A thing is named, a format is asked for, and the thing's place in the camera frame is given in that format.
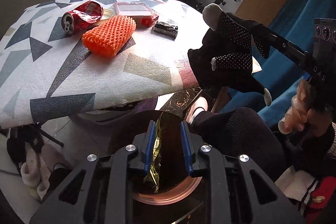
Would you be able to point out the white round lid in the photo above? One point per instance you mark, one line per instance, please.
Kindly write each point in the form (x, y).
(107, 14)

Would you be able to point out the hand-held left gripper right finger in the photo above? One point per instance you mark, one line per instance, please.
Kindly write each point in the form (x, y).
(186, 146)

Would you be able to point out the small black packet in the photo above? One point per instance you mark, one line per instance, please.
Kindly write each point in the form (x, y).
(166, 29)

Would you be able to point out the person's right forearm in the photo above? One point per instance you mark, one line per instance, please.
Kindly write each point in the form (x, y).
(320, 150)

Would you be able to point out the orange foam net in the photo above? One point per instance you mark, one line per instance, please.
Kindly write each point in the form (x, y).
(107, 35)

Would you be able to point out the black dotted glove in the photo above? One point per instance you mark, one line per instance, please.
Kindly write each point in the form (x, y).
(231, 61)

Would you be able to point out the crushed red can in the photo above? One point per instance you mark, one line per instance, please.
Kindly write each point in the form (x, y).
(84, 16)

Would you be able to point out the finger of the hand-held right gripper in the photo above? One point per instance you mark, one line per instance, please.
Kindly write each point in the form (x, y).
(288, 47)

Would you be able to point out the person's right hand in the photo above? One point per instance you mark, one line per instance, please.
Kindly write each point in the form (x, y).
(296, 111)

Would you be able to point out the person's leg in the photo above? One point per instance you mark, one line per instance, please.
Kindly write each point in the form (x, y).
(236, 132)

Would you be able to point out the fluffy slipper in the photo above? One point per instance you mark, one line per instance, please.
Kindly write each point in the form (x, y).
(31, 174)

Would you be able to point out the dark cloth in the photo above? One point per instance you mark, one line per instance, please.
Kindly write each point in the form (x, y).
(15, 150)

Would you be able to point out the pink slipper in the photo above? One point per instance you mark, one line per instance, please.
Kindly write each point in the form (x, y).
(198, 108)

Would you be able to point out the blue sofa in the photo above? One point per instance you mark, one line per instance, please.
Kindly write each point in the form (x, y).
(291, 14)

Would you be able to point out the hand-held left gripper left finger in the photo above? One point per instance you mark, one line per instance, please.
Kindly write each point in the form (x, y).
(149, 146)

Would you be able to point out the red cigarette box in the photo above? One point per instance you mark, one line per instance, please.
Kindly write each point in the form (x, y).
(131, 10)

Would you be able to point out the gold foil wrapper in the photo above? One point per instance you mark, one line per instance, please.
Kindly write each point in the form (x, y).
(157, 155)

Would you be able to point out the dark round trash bin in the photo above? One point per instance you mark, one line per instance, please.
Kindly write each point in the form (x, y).
(170, 161)

